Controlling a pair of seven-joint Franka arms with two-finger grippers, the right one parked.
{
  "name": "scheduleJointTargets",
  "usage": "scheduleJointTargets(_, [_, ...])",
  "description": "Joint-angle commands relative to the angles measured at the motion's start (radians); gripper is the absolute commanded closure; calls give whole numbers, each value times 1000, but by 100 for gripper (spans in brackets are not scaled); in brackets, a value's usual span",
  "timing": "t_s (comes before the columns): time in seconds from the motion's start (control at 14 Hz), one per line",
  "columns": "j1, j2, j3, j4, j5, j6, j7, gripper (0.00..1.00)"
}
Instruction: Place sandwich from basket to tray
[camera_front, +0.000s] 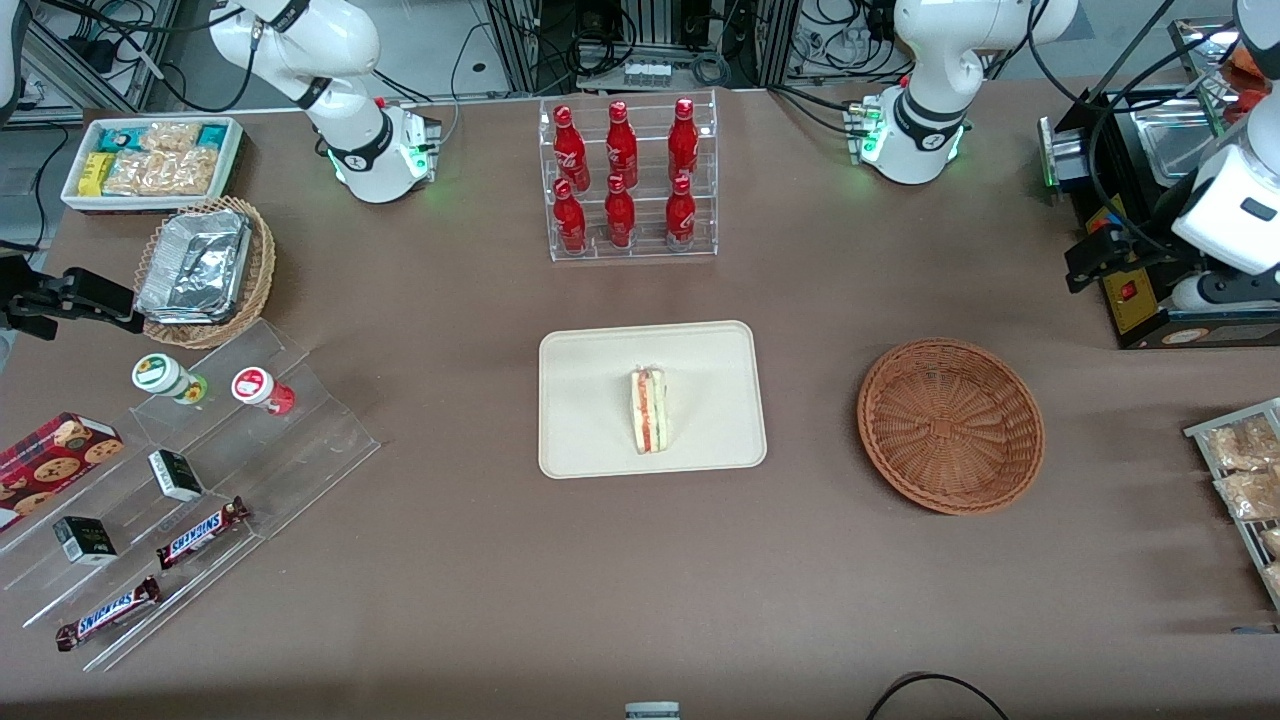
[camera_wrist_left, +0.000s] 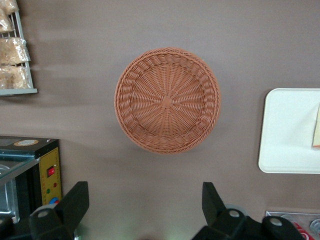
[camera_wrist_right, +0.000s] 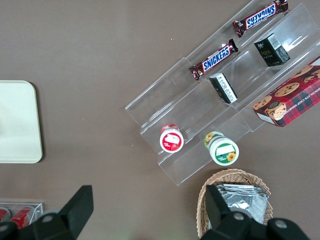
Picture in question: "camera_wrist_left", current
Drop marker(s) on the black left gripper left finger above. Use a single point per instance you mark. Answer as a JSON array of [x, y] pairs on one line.
[[67, 210]]

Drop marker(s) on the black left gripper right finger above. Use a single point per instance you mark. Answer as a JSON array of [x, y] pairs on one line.
[[220, 215]]

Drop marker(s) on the triangular sandwich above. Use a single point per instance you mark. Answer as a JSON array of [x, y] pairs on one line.
[[317, 130]]

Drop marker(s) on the cream plastic tray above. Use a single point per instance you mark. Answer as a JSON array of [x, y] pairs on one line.
[[287, 130]]

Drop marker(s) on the round brown wicker basket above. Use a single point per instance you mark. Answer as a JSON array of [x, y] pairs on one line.
[[167, 100]]

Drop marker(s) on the black glass food warmer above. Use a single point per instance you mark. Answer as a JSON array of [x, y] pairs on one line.
[[50, 162]]

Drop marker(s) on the clear acrylic bottle rack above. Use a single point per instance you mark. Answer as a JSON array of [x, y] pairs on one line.
[[275, 215]]

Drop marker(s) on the red cola bottle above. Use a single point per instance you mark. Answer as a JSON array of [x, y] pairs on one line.
[[305, 232]]

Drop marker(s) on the clear bag of pastry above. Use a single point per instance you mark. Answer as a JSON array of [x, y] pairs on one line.
[[13, 77], [5, 23], [8, 6], [12, 51]]

